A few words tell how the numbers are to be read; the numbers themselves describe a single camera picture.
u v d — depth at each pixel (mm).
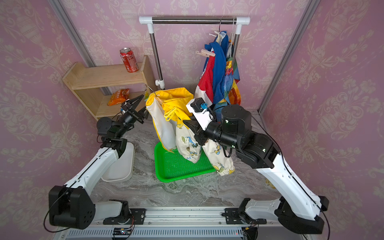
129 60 749
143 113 659
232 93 764
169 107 523
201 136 422
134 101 623
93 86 765
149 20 582
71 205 404
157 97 623
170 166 920
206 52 590
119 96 945
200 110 389
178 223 735
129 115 615
